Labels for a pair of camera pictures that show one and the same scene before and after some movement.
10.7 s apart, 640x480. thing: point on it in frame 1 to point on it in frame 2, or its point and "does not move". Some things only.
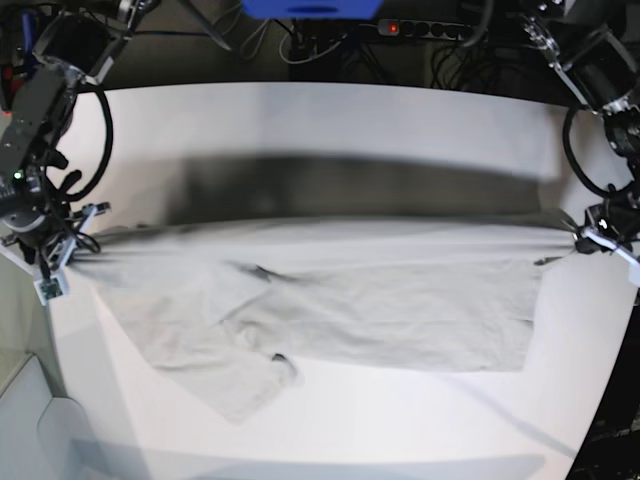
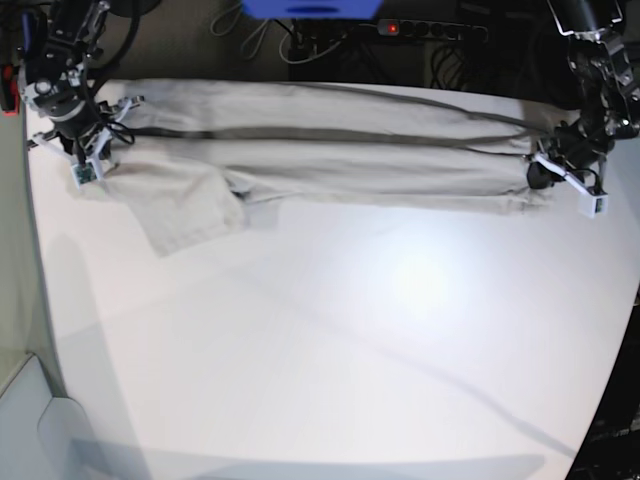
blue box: [313, 9] does not move
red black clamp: [7, 88] does not move
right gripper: [613, 226] to [575, 151]
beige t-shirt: [238, 312] to [210, 161]
